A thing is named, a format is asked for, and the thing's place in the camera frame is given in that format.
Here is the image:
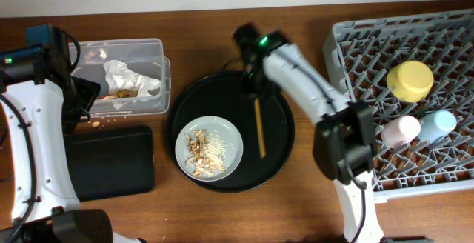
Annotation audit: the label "pink cup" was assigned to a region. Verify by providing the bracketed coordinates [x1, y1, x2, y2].
[381, 116, 421, 149]

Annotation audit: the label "blue cup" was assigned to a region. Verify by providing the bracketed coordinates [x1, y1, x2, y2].
[418, 110, 457, 143]

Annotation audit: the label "grey dishwasher rack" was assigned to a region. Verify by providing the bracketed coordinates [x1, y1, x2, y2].
[323, 9, 473, 201]

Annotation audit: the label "yellow bowl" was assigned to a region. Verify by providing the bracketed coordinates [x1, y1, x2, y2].
[387, 61, 434, 102]

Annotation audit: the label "round black tray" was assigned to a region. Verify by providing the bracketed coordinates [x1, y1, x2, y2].
[165, 71, 295, 193]

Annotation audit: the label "black rectangular tray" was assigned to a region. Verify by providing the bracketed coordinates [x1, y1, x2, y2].
[64, 125, 155, 202]

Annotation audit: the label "gold snack wrapper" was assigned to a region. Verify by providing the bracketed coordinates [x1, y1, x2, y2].
[98, 90, 138, 100]

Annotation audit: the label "food scraps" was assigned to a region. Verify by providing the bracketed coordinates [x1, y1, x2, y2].
[184, 130, 227, 178]

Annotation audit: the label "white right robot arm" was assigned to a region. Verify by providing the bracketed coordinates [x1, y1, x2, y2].
[233, 23, 384, 242]

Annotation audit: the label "clear plastic waste bin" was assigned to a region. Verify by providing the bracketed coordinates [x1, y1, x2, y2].
[72, 39, 171, 118]

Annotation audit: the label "grey plate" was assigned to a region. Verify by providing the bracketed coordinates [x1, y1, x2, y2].
[174, 116, 244, 184]

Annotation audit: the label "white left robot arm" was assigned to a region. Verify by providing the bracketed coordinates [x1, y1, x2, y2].
[1, 24, 129, 242]

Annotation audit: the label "crumpled white tissue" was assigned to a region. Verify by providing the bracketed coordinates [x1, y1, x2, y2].
[99, 60, 161, 110]

